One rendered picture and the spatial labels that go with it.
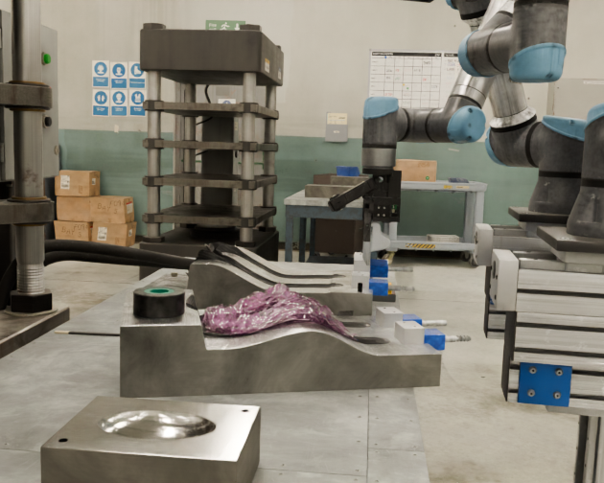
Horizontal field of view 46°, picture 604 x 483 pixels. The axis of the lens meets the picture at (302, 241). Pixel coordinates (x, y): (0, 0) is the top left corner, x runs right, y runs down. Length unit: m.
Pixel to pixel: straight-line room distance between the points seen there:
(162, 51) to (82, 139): 3.26
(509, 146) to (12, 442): 1.35
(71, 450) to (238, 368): 0.39
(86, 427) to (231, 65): 4.74
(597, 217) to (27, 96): 1.15
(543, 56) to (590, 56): 7.20
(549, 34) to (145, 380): 0.76
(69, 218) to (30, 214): 6.68
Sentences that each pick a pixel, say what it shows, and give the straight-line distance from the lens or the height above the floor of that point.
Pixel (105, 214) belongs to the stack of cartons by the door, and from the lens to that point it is 8.16.
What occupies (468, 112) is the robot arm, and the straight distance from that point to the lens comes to 1.50.
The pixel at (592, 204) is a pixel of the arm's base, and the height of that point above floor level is 1.09.
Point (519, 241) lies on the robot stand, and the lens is 1.78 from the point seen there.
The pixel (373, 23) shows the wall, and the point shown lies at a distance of 8.04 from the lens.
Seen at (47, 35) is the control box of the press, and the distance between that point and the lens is 2.04.
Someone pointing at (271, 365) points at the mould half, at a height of 0.84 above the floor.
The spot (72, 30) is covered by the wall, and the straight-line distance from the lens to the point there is 8.77.
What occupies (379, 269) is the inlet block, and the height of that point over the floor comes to 0.91.
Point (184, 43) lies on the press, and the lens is 5.54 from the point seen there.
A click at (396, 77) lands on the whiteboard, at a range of 7.95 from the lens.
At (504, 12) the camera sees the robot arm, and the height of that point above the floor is 1.39.
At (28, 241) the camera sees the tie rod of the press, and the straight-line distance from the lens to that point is 1.68.
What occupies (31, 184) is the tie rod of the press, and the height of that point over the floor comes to 1.08.
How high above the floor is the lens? 1.18
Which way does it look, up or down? 8 degrees down
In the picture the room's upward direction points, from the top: 2 degrees clockwise
